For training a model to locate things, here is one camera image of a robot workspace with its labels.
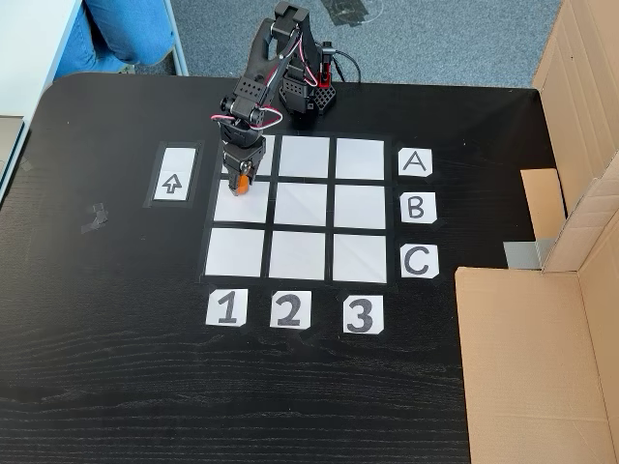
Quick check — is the red black clamp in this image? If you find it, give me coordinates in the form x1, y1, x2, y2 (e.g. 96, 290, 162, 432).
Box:
315, 41, 336, 91

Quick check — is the paper sheet number 1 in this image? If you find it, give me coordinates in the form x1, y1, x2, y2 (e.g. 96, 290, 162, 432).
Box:
205, 288, 249, 328

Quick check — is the white desk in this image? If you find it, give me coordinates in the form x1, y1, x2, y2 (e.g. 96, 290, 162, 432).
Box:
0, 0, 86, 120

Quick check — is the paper sheet letter A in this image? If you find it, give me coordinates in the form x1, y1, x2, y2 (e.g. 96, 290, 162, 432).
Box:
398, 148, 434, 179

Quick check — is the black power cable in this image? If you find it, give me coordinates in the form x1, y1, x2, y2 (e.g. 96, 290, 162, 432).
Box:
331, 49, 363, 84

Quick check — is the paper sheet number 2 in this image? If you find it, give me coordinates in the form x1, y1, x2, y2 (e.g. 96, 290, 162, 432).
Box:
269, 290, 314, 331

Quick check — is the person's leg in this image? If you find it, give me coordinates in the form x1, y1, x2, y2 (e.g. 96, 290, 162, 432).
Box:
62, 0, 175, 78

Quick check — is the black floor tape patch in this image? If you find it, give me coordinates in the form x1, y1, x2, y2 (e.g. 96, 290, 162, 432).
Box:
321, 0, 383, 25

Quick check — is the paper sheet letter C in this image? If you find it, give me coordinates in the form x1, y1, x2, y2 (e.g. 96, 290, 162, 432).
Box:
399, 245, 440, 279

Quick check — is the paper sheet number 3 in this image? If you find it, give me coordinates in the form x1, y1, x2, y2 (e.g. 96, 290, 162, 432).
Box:
342, 295, 386, 334

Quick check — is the white arrow paper sheet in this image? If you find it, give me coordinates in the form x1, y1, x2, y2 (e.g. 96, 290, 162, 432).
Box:
152, 147, 197, 202

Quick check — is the brown cardboard screen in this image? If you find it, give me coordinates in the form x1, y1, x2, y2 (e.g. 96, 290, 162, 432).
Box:
519, 0, 619, 275
454, 163, 619, 464

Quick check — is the paper sheet letter B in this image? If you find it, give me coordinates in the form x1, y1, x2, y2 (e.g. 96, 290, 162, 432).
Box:
399, 191, 439, 223

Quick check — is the white metal bar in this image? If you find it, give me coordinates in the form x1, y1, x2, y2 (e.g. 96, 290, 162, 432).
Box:
162, 0, 190, 77

